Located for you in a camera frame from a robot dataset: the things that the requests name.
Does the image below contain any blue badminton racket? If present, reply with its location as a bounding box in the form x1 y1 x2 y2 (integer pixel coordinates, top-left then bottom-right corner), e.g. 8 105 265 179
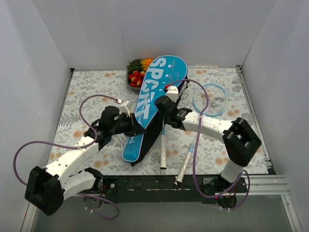
174 83 228 186
160 121 167 170

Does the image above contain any blue sport racket bag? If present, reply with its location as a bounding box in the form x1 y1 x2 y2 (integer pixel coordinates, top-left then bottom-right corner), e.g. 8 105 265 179
122 55 188 167

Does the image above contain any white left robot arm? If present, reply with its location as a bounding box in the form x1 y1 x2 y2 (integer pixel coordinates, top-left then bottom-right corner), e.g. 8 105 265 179
25 106 146 216

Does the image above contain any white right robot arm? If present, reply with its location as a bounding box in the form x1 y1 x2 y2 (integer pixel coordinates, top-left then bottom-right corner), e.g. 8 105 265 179
154 96 262 192

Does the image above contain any grey fruit tray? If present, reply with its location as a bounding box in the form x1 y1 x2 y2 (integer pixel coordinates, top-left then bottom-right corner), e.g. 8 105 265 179
126 58 154 92

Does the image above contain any small red peaches cluster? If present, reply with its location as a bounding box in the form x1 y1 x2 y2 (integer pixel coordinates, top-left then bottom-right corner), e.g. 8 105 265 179
128 70 145 87

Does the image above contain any floral table mat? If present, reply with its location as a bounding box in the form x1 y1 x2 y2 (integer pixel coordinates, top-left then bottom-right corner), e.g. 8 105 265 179
48 67 254 175

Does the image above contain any orange toy pineapple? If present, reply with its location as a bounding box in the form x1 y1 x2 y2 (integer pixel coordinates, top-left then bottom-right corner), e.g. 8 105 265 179
140 58 154 71

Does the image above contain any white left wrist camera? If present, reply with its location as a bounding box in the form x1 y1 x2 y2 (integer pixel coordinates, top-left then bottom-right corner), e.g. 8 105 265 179
117 99 133 116

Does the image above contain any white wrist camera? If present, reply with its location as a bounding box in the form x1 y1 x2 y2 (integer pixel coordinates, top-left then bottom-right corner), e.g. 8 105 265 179
164 85 179 103
117 99 133 116

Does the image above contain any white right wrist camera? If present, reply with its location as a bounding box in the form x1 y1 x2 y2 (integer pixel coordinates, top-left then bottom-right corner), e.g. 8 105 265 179
164 85 179 103

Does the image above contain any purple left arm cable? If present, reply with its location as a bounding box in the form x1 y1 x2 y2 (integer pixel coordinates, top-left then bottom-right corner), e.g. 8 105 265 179
13 95 123 220

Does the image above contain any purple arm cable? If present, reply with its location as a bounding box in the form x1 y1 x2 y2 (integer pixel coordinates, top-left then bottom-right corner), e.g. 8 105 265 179
13 95 123 220
164 79 251 210

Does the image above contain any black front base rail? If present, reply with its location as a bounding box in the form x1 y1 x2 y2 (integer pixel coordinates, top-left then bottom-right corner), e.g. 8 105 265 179
74 174 239 205

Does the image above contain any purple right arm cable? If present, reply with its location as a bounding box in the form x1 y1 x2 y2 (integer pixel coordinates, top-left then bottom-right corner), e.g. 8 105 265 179
164 79 251 210

